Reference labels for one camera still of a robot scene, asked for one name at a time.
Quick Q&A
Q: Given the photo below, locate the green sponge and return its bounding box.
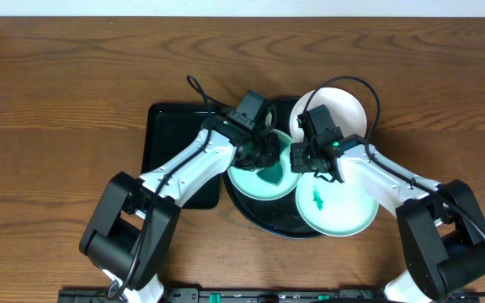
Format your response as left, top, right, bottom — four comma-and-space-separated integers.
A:
256, 162, 284, 186

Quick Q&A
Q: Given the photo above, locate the white plate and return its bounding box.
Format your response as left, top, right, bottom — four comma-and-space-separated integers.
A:
290, 88, 367, 142

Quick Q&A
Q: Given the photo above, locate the black rectangular tray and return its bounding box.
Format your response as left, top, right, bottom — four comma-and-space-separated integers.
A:
140, 103, 235, 210

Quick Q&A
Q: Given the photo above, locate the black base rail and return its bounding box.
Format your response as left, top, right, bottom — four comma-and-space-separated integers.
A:
57, 288, 480, 303

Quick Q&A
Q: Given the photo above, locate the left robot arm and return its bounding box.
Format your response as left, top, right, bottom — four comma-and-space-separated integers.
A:
79, 116, 280, 302

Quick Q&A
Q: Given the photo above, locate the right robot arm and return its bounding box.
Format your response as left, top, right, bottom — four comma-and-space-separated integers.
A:
290, 134, 485, 302

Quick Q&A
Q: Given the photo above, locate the light green plate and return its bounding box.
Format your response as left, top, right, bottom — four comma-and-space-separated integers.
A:
227, 130, 301, 200
296, 173, 379, 237

